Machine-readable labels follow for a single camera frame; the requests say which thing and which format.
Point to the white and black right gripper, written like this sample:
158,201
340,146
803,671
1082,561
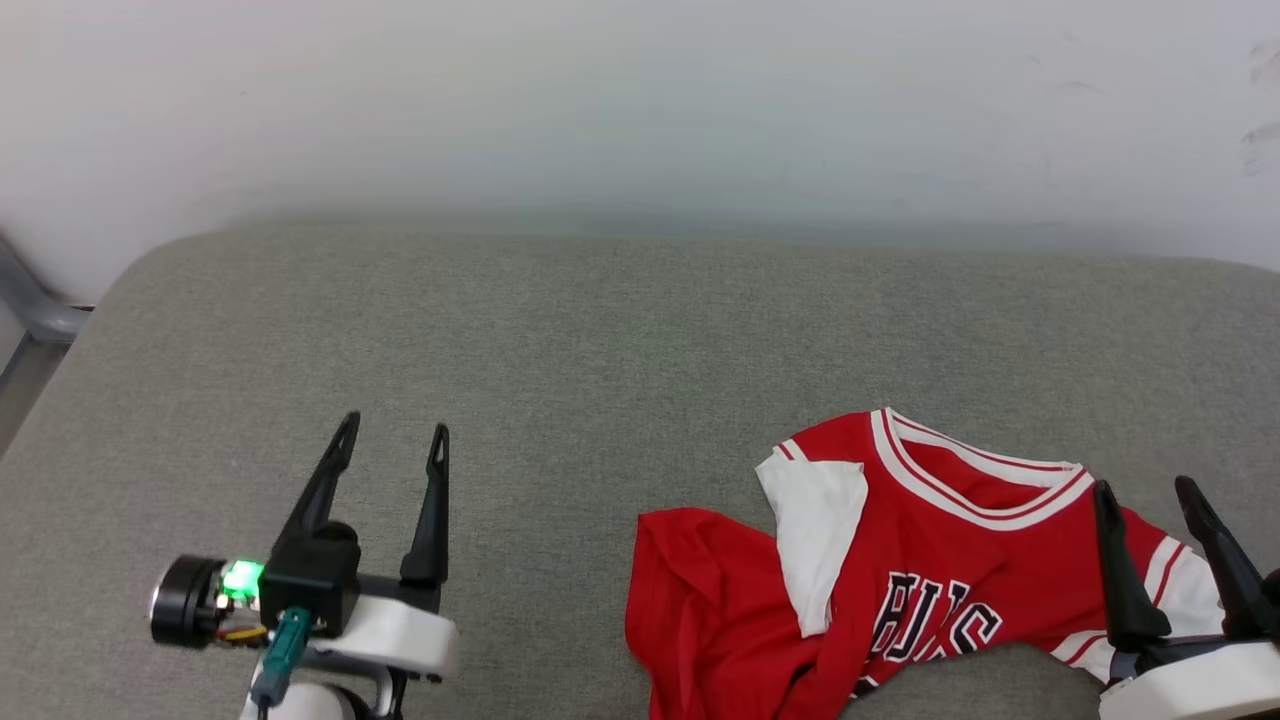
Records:
1200,690

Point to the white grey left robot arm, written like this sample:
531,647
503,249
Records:
300,702

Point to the red and white basketball jersey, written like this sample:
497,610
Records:
720,600

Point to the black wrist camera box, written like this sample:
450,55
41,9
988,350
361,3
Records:
300,585

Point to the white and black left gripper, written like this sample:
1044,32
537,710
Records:
400,635

